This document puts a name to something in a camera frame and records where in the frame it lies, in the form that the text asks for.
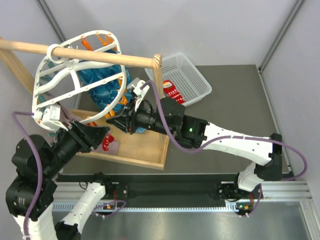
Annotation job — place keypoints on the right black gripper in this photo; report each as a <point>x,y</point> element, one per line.
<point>128,124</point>

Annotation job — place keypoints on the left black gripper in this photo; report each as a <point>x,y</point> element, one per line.
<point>87,136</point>

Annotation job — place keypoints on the red christmas sock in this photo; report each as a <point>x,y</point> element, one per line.
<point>106,142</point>
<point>172,92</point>

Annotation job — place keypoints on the white round clip hanger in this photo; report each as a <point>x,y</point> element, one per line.
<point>57,76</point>

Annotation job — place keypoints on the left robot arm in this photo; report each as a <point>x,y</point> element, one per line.
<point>30,196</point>

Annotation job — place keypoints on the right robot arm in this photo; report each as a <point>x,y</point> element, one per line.
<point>195,134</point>

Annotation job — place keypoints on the orange clothes peg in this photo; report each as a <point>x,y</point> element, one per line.
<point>92,124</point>
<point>123,100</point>
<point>110,114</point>

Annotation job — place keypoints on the mauve grey cloth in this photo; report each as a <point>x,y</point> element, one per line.
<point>66,116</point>

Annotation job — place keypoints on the blue leaf-pattern cloth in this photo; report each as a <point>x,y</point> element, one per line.
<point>103,95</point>

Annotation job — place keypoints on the teal clothes peg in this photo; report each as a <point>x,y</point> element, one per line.
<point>43,98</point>

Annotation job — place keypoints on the white perforated plastic basket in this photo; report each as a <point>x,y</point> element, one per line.
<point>188,80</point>

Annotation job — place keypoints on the wooden hanging rack frame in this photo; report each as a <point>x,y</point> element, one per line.
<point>147,150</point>

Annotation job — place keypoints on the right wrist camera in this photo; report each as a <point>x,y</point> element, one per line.
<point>139,93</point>

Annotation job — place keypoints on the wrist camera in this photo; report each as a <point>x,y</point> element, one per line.
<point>49,118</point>
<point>139,93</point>

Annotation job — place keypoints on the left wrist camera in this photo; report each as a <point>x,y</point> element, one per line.
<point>49,118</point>

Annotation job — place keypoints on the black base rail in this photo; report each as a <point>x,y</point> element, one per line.
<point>155,191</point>

